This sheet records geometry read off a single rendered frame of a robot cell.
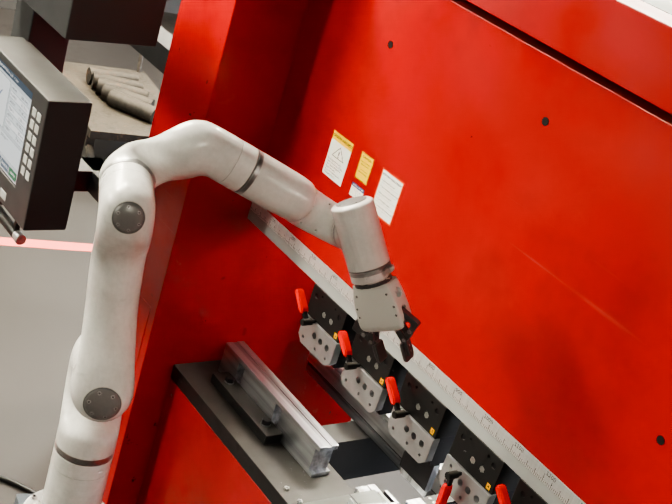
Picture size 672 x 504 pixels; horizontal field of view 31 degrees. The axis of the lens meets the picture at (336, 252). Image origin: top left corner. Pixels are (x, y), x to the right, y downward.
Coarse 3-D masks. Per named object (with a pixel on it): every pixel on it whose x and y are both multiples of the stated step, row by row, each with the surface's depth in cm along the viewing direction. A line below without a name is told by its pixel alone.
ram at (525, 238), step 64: (320, 0) 298; (384, 0) 279; (448, 0) 262; (320, 64) 299; (384, 64) 280; (448, 64) 262; (512, 64) 247; (576, 64) 239; (320, 128) 300; (384, 128) 280; (448, 128) 263; (512, 128) 248; (576, 128) 234; (640, 128) 222; (448, 192) 264; (512, 192) 248; (576, 192) 235; (640, 192) 222; (320, 256) 301; (448, 256) 264; (512, 256) 249; (576, 256) 235; (640, 256) 223; (448, 320) 265; (512, 320) 249; (576, 320) 236; (640, 320) 223; (512, 384) 250; (576, 384) 236; (640, 384) 224; (576, 448) 236; (640, 448) 224
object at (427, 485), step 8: (408, 456) 281; (400, 464) 284; (408, 464) 281; (416, 464) 279; (424, 464) 277; (400, 472) 285; (408, 472) 281; (416, 472) 279; (424, 472) 277; (432, 472) 275; (408, 480) 283; (416, 480) 279; (424, 480) 277; (432, 480) 277; (416, 488) 281; (424, 488) 277; (424, 496) 278
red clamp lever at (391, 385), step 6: (390, 378) 276; (390, 384) 275; (396, 384) 276; (390, 390) 275; (396, 390) 275; (390, 396) 275; (396, 396) 275; (396, 402) 274; (396, 408) 274; (396, 414) 273; (402, 414) 274; (408, 414) 276
